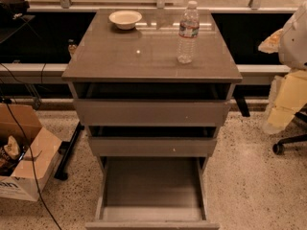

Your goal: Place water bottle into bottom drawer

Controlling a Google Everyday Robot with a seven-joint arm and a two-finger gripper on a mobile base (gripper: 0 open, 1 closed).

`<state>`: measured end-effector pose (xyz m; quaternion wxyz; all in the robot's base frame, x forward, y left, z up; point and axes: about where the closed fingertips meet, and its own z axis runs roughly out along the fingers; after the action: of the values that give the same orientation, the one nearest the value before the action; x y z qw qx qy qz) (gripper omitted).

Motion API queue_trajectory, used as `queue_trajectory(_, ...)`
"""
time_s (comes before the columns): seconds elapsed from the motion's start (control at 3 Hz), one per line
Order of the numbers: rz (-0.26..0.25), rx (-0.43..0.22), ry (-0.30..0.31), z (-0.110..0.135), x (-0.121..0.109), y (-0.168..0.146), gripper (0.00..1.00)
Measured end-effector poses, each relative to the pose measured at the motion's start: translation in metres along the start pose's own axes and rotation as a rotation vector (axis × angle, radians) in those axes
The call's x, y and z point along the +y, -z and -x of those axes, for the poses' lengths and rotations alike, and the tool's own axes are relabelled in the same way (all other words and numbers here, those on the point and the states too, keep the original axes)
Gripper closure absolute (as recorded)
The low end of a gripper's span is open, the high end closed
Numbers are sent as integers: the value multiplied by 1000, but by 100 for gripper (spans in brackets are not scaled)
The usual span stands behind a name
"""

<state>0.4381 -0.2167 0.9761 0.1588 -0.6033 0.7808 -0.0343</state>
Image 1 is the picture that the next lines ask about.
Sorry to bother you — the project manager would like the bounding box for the grey top drawer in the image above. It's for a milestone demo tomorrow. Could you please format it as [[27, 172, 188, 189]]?
[[70, 82, 233, 127]]

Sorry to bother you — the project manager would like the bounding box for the grey open bottom drawer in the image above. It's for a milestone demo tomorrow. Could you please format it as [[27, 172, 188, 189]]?
[[85, 157, 220, 230]]

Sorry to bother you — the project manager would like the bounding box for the black table leg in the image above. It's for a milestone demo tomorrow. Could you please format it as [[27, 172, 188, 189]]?
[[54, 123, 84, 181], [233, 86, 250, 117]]

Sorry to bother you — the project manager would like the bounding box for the grey drawer cabinet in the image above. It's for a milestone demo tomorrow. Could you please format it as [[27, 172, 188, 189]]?
[[62, 10, 242, 168]]

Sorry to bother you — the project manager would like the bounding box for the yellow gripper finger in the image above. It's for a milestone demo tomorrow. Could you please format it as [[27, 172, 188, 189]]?
[[258, 29, 283, 54]]

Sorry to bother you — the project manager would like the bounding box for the clear plastic water bottle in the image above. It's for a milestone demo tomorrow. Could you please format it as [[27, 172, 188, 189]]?
[[177, 1, 200, 64]]

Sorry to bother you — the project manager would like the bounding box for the small bottle behind cabinet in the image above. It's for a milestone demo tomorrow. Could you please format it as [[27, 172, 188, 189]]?
[[68, 39, 78, 57]]

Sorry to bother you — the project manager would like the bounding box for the grey middle drawer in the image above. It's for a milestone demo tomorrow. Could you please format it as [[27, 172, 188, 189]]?
[[89, 126, 217, 157]]

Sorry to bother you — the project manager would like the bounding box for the black right table leg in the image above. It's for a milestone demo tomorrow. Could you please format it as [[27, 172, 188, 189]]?
[[233, 86, 250, 117]]

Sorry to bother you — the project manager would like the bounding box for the brown cardboard box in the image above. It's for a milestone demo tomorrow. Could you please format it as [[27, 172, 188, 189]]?
[[0, 103, 61, 201]]

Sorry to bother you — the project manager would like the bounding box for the white ceramic bowl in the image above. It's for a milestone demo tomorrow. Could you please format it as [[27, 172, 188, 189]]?
[[108, 11, 142, 30]]

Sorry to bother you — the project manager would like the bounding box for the black cable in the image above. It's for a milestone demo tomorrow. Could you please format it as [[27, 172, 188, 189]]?
[[0, 62, 63, 230]]

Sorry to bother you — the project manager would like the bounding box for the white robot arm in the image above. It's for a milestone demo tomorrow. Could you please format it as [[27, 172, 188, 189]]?
[[258, 2, 307, 134]]

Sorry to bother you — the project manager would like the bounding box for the black office chair base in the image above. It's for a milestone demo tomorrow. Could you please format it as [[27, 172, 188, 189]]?
[[272, 111, 307, 156]]

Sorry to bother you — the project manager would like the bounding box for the black bag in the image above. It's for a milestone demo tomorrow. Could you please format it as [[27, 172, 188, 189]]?
[[0, 0, 30, 25]]

